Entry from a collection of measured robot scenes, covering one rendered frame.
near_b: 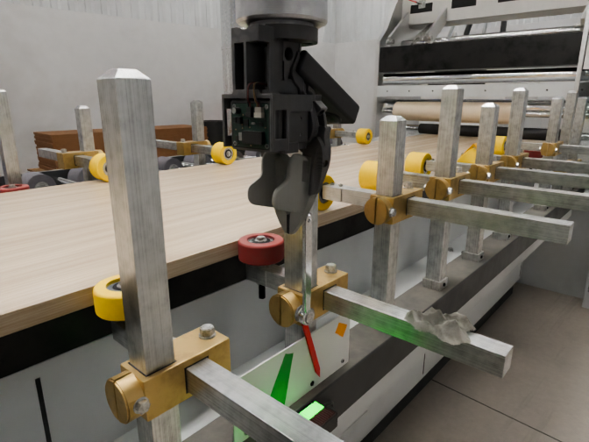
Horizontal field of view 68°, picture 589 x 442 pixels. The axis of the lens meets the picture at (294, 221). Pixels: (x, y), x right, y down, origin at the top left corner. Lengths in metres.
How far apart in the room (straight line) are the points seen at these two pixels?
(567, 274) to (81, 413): 2.75
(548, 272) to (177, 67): 7.31
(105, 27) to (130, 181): 7.93
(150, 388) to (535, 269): 2.79
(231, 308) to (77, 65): 7.40
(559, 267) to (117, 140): 2.85
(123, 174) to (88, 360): 0.37
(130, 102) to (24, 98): 7.43
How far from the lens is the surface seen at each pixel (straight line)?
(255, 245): 0.73
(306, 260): 0.55
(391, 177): 0.81
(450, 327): 0.58
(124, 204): 0.44
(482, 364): 0.59
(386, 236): 0.83
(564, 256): 3.05
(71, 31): 8.14
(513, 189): 1.04
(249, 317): 0.91
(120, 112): 0.43
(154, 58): 8.66
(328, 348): 0.74
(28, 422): 0.74
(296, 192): 0.46
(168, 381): 0.52
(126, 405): 0.51
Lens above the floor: 1.15
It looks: 16 degrees down
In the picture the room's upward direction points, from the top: straight up
